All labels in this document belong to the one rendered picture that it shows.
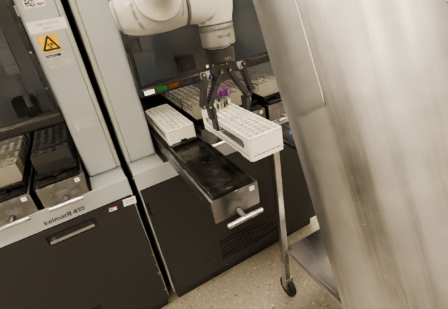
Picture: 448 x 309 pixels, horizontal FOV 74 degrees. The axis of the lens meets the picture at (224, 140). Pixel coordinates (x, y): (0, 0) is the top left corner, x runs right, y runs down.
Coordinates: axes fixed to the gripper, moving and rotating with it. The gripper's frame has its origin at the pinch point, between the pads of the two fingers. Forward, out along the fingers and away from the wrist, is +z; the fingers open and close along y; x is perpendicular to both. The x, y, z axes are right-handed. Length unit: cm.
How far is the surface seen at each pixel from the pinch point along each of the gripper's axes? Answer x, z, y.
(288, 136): -6.6, 9.8, 15.0
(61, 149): 29, 3, -48
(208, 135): 21.8, 13.8, -0.5
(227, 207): -18.4, 14.7, -13.7
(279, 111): 22.2, 14.7, 32.4
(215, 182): -11.3, 11.4, -13.0
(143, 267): 22, 58, -39
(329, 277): -19, 64, 19
